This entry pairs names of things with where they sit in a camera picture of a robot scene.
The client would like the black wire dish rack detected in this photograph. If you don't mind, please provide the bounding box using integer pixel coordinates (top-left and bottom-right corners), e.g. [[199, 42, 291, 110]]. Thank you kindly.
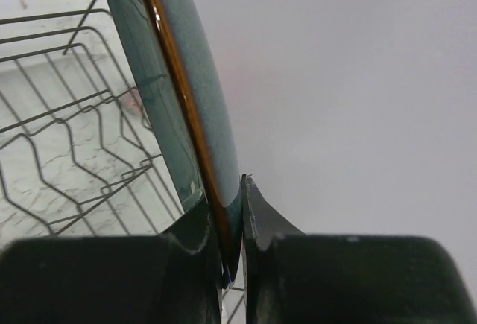
[[1, 0, 235, 323]]

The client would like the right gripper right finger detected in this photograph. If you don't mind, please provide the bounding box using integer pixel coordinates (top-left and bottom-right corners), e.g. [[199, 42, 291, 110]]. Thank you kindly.
[[241, 176, 470, 323]]

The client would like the dark teal plate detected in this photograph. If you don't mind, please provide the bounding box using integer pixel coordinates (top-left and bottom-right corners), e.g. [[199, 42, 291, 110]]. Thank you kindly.
[[107, 0, 241, 287]]

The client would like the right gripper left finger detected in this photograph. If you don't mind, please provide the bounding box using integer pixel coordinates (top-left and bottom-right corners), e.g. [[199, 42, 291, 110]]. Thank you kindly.
[[1, 201, 221, 323]]

